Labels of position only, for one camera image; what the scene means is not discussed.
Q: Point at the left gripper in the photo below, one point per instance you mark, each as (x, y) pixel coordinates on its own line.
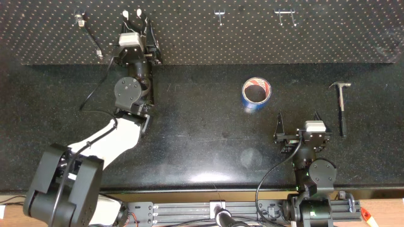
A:
(131, 55)

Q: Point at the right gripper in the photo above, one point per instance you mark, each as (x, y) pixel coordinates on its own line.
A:
(290, 142)

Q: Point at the black and white pliers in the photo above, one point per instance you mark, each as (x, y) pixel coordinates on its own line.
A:
(139, 12)

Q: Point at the hammer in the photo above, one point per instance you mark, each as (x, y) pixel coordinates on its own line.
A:
(341, 101)

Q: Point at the roll of blue tape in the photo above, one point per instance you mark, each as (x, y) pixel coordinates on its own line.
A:
(252, 103)

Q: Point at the wrench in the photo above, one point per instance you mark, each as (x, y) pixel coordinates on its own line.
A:
(91, 39)

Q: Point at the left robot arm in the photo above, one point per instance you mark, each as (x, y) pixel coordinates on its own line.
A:
(110, 142)

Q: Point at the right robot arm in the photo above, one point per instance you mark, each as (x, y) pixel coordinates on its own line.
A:
(322, 173)

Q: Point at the black pegboard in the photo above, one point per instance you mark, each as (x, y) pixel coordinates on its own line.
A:
(252, 38)

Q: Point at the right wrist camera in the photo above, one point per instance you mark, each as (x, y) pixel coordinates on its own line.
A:
(315, 126)

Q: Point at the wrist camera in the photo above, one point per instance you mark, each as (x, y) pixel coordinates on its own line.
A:
(131, 38)
(315, 126)

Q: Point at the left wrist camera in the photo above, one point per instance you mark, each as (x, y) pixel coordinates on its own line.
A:
(131, 38)

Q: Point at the mounting rail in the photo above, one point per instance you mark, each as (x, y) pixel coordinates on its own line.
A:
(183, 211)

